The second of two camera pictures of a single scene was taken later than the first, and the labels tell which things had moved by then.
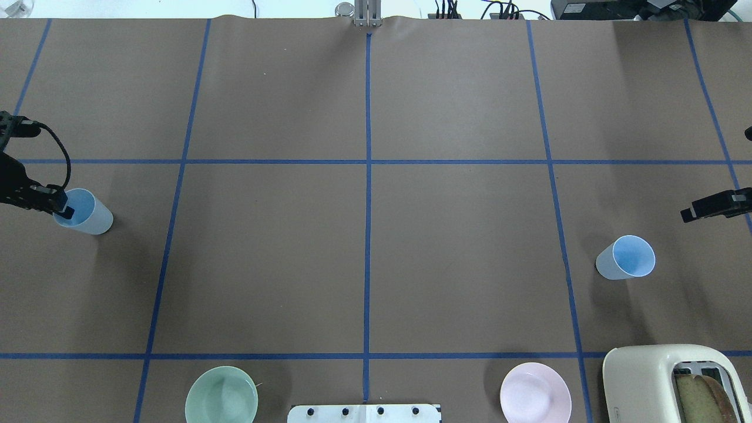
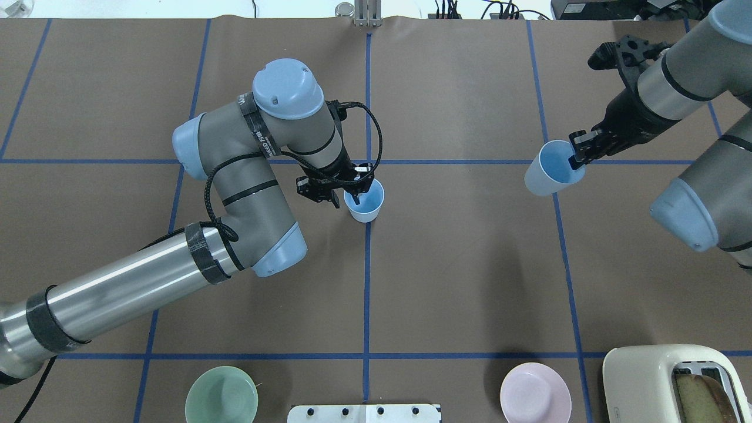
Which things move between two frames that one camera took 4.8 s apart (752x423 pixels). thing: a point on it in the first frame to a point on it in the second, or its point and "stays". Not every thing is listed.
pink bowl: [533, 392] stays
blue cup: [627, 257] to [550, 172]
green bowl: [221, 394] stays
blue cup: [90, 215] to [370, 202]
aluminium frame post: [368, 13] stays
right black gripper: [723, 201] to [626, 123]
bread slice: [702, 399] stays
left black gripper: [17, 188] to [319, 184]
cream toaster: [639, 380] stays
